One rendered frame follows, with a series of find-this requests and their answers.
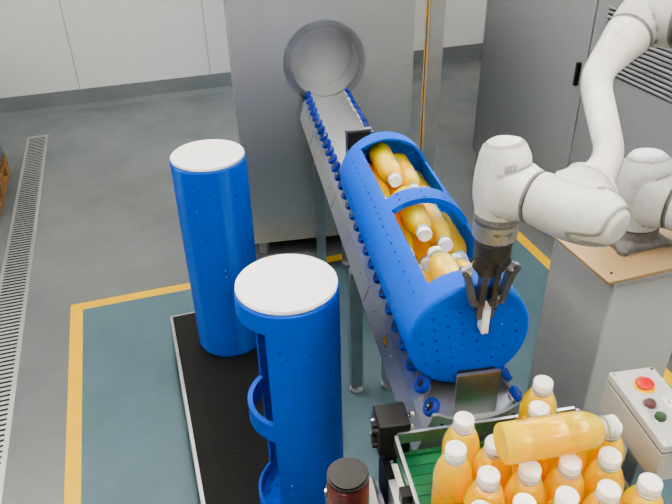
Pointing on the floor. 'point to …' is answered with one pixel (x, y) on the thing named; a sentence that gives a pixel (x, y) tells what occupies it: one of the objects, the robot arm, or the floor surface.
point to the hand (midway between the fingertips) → (483, 317)
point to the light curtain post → (435, 13)
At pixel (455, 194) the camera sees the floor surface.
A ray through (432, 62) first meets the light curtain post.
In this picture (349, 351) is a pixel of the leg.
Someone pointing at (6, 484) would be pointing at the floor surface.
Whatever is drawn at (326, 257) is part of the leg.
